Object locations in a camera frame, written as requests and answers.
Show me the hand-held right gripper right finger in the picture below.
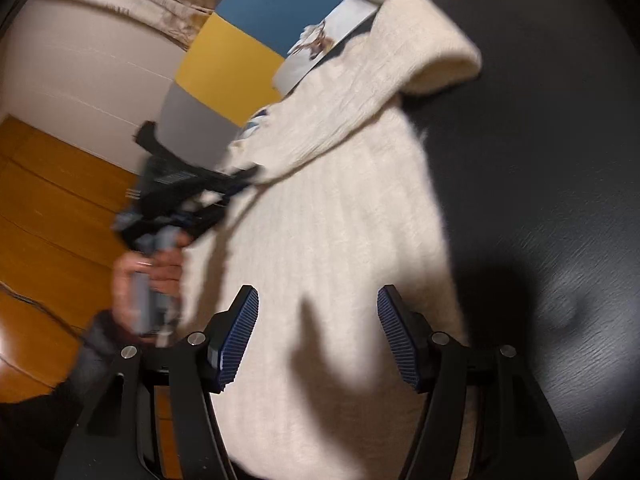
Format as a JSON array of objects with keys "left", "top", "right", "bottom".
[{"left": 376, "top": 284, "right": 581, "bottom": 480}]

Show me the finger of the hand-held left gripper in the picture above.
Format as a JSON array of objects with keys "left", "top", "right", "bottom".
[
  {"left": 200, "top": 165, "right": 262, "bottom": 194},
  {"left": 179, "top": 194, "right": 237, "bottom": 244}
]

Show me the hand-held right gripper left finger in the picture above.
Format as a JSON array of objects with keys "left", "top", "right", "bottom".
[{"left": 55, "top": 284, "right": 261, "bottom": 480}]

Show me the white knit sweater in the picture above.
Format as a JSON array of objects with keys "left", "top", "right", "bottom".
[{"left": 180, "top": 0, "right": 483, "bottom": 480}]

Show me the person's left hand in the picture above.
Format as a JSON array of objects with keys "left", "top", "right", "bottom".
[{"left": 112, "top": 246, "right": 185, "bottom": 335}]

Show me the blue white patterned pillow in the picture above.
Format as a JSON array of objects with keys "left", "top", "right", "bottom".
[{"left": 239, "top": 106, "right": 273, "bottom": 141}]

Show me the grey yellow blue sofa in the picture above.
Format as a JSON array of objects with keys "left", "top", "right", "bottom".
[{"left": 157, "top": 0, "right": 351, "bottom": 133}]

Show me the white deer print pillow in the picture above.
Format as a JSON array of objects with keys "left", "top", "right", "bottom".
[{"left": 272, "top": 0, "right": 382, "bottom": 97}]

